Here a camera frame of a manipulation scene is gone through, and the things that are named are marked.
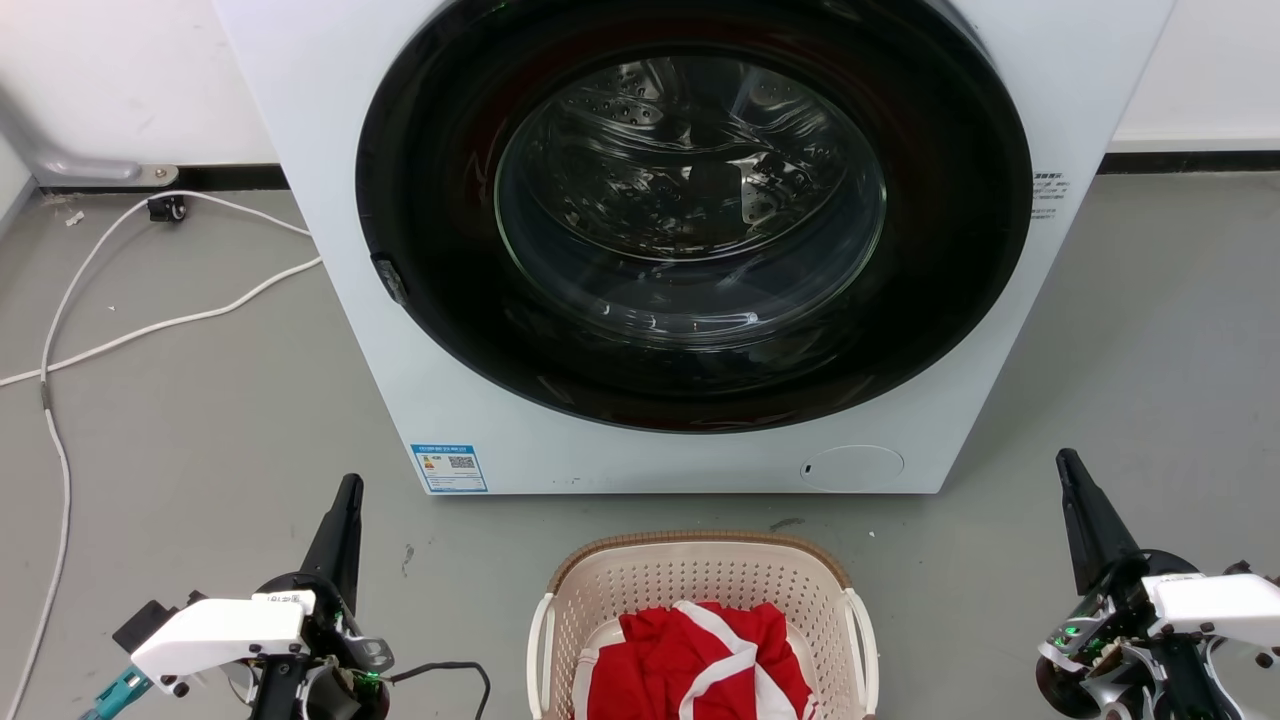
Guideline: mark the red garment with white stripe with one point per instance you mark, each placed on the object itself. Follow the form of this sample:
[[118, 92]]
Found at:
[[690, 660]]

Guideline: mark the round white filter cover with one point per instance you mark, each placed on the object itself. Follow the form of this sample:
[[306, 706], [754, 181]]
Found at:
[[852, 467]]

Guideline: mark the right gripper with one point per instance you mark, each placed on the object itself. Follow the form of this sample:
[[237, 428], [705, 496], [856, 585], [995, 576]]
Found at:
[[1105, 640]]

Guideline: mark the small printed warning label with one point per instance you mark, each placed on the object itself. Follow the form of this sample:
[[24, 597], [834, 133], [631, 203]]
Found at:
[[1047, 194]]

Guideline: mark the white front-load washing machine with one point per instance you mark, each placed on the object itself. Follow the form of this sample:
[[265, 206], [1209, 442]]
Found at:
[[330, 150]]

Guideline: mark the blue energy label sticker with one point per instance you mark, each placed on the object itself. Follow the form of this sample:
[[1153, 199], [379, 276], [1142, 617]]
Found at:
[[449, 468]]

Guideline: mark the round black washer door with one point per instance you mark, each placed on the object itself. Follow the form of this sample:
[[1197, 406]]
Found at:
[[450, 200]]

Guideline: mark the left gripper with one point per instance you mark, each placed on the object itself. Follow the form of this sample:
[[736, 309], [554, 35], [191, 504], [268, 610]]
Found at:
[[335, 655]]

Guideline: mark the beige plastic laundry basket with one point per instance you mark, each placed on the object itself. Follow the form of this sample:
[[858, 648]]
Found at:
[[700, 575]]

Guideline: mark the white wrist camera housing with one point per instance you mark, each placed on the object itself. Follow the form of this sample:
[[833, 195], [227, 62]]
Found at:
[[215, 635], [1215, 603]]

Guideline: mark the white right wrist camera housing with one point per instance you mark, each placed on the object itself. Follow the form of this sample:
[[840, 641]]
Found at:
[[1215, 603]]

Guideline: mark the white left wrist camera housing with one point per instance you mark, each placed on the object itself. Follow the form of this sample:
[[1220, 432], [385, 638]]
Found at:
[[215, 635]]

